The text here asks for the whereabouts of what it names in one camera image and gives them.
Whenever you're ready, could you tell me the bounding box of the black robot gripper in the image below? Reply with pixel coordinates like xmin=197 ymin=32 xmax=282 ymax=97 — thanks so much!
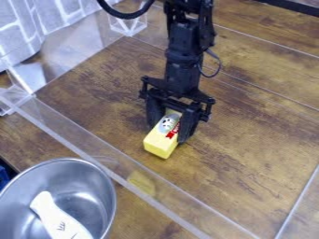
xmin=141 ymin=49 xmax=217 ymax=144

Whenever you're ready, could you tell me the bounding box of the yellow butter block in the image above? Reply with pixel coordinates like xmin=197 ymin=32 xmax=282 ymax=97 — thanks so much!
xmin=143 ymin=109 xmax=181 ymax=159

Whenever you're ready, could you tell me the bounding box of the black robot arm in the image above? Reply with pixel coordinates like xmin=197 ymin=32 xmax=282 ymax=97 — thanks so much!
xmin=141 ymin=0 xmax=222 ymax=144

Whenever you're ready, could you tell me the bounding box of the clear acrylic barrier panel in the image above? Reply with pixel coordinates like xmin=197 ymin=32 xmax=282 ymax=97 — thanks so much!
xmin=0 ymin=1 xmax=319 ymax=239

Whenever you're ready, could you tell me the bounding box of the silver metal bowl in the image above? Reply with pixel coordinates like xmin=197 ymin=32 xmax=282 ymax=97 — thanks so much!
xmin=0 ymin=158 xmax=118 ymax=239

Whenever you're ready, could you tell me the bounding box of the blue object at edge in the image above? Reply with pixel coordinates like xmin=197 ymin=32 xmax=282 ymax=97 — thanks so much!
xmin=0 ymin=165 xmax=10 ymax=190

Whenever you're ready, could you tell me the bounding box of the grey brick pattern curtain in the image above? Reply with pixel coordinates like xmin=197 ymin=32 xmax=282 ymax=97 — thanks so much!
xmin=0 ymin=0 xmax=103 ymax=73

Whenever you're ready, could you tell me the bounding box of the thick black cable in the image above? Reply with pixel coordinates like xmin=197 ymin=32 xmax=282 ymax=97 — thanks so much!
xmin=97 ymin=0 xmax=158 ymax=21

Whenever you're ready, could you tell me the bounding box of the white plastic spatula handle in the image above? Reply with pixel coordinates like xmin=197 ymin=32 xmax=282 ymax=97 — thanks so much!
xmin=30 ymin=191 xmax=94 ymax=239

